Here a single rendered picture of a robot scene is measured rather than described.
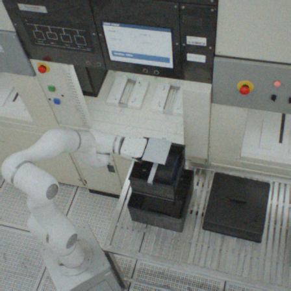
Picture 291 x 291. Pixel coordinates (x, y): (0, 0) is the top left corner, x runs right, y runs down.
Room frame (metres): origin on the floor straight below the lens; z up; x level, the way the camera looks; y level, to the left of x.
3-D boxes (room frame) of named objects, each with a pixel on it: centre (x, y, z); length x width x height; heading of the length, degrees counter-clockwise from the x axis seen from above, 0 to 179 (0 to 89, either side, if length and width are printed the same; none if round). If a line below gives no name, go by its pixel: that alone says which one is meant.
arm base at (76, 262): (0.76, 0.45, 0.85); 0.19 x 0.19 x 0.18
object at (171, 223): (0.96, -0.04, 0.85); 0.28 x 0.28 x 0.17; 65
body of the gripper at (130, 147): (1.01, 0.06, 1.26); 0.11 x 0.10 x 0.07; 65
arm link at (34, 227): (0.78, 0.48, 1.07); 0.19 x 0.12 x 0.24; 49
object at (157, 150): (0.96, -0.04, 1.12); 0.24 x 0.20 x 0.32; 155
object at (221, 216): (0.85, -0.41, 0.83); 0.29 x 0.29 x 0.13; 65
